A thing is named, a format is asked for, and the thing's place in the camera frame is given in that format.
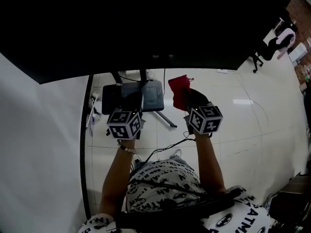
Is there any pack of drink bottles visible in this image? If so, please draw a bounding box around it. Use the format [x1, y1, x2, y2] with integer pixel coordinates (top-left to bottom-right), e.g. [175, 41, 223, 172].
[294, 64, 311, 84]

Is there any large black television screen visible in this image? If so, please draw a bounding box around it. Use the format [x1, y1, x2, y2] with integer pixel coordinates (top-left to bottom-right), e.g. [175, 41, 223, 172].
[0, 0, 298, 85]

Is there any black shoulder strap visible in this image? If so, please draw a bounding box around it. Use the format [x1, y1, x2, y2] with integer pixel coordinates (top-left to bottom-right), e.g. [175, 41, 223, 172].
[115, 186, 246, 231]

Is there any pink garment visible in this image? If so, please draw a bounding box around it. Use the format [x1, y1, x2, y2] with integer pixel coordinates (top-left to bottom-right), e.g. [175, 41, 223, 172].
[274, 28, 297, 60]

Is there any black office chair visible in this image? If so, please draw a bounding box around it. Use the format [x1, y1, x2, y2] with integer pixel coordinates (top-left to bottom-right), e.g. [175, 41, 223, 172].
[250, 34, 296, 74]

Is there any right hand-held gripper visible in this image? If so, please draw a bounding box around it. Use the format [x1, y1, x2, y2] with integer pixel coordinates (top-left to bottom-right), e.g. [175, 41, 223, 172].
[184, 88, 224, 138]

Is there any long white power strip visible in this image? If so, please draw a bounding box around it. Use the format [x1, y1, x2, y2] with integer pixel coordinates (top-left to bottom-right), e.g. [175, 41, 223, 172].
[86, 93, 101, 136]

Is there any beaded bracelet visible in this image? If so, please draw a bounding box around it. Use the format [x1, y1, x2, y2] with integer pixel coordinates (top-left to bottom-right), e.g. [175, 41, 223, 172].
[117, 140, 137, 154]

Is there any person's left forearm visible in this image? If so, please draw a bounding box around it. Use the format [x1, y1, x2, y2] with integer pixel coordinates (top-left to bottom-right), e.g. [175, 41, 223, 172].
[98, 139, 137, 216]

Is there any person's blue jeans leg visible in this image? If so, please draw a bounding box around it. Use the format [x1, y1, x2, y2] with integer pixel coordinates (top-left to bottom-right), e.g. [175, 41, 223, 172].
[133, 155, 190, 170]

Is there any white printed t-shirt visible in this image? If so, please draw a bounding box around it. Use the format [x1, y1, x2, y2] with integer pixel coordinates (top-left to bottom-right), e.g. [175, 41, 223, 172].
[77, 158, 272, 233]

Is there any brown cardboard box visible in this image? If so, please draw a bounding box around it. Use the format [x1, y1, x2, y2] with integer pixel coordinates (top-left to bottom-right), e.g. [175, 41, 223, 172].
[266, 172, 311, 228]

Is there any black screen stand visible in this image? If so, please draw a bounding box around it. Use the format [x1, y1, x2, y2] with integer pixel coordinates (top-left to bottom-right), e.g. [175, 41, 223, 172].
[101, 68, 178, 130]

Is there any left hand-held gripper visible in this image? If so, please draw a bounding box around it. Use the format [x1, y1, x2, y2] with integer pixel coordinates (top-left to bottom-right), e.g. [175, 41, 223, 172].
[106, 105, 147, 141]

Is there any white water dispenser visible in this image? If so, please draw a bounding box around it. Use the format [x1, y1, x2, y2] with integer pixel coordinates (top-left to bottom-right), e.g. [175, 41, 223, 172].
[289, 42, 306, 63]

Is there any person's right forearm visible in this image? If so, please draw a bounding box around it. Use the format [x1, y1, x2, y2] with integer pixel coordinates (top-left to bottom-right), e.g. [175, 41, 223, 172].
[193, 132, 226, 196]

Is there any thin grey floor cable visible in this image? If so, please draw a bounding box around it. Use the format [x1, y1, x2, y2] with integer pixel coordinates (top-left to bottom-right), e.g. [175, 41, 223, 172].
[236, 71, 270, 160]

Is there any red cloth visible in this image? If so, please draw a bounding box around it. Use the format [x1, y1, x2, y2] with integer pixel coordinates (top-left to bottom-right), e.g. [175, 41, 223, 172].
[168, 74, 195, 112]

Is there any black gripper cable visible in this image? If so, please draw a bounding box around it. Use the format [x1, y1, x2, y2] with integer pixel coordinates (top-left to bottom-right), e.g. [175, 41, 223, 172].
[132, 131, 197, 170]

